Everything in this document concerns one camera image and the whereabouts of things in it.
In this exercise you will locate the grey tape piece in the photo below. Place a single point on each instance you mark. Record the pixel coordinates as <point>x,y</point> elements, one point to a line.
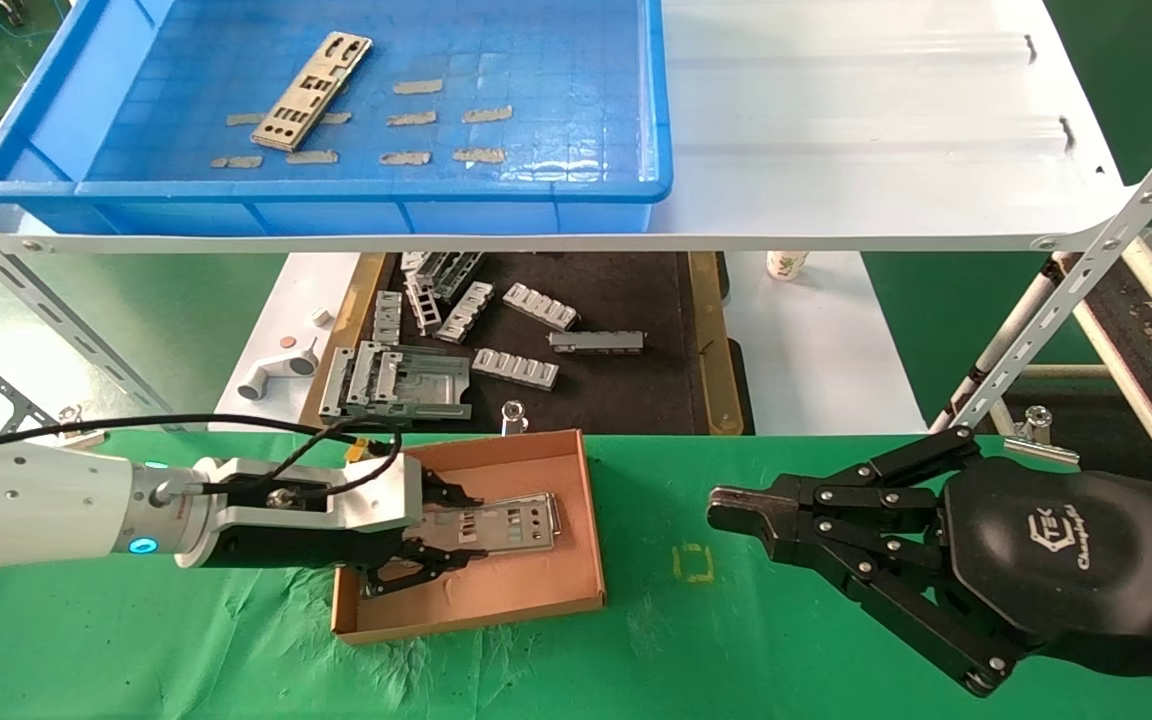
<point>312,157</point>
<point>487,114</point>
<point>479,155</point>
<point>241,119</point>
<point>411,118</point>
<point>338,117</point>
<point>237,161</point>
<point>405,158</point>
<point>418,87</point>

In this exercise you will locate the narrow grey metal strip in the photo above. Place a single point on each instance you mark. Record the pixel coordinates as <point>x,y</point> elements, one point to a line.
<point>338,378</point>

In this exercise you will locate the folded grey metal bracket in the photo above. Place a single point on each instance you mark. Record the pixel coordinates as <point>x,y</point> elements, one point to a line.
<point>376,368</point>

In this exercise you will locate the long dark metal bar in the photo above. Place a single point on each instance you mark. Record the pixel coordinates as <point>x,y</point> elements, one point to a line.
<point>596,342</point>

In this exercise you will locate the large grey metal plate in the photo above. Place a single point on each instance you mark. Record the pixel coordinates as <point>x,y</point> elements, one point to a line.
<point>436,385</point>

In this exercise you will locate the silver left camera bracket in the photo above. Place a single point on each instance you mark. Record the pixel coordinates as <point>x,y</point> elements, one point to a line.
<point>256,515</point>

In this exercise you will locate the white metal shelf board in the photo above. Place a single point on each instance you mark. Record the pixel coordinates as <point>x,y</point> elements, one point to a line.
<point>836,100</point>

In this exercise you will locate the black chair caster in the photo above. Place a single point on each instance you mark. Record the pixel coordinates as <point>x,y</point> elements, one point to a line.
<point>11,12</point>

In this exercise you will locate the white plastic pipe fitting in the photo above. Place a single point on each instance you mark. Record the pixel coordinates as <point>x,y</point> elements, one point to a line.
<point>281,368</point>

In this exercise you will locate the printed paper cup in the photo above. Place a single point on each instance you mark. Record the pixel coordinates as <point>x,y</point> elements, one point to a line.
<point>786,264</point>

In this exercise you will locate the white diagonal tube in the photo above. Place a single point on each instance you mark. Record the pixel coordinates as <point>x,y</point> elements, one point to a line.
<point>1019,308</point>

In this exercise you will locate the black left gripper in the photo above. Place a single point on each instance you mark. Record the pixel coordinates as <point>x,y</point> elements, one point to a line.
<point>306,548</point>

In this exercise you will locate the cream horizontal tube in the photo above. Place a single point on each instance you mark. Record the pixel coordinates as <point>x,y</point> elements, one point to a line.
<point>1086,372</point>

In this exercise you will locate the blue plastic tray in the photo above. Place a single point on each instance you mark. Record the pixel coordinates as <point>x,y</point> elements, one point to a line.
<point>556,60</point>

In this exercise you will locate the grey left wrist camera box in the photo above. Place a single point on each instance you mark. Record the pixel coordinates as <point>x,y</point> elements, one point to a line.
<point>381,495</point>

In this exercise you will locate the ladder shaped metal bracket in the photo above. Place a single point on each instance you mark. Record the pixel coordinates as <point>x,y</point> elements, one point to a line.
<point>423,300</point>

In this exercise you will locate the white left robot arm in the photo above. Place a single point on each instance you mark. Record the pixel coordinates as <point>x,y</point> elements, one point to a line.
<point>26,500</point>

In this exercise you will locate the perforated dark metal bracket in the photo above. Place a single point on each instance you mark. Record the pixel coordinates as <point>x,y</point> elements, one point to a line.
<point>454,270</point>

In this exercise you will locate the shallow brown cardboard box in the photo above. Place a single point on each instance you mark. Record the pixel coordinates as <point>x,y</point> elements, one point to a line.
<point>536,590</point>

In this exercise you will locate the slotted grey metal bracket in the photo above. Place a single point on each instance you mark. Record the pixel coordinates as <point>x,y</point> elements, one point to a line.
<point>466,312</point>
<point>541,307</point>
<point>387,318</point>
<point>514,368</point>

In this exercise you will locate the green table cloth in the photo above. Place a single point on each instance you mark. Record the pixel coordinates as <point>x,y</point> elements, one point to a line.
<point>656,500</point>

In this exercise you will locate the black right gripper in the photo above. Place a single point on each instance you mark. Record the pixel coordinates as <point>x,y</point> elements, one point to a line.
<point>1066,560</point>

